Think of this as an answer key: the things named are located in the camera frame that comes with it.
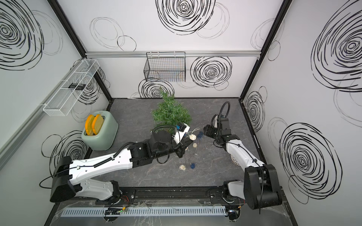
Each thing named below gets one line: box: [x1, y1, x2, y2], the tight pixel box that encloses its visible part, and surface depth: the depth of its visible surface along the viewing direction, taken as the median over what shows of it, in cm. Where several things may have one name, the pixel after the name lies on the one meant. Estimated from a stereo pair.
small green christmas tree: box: [150, 86, 192, 135], surface depth 73 cm
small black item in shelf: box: [68, 82, 86, 90], surface depth 79 cm
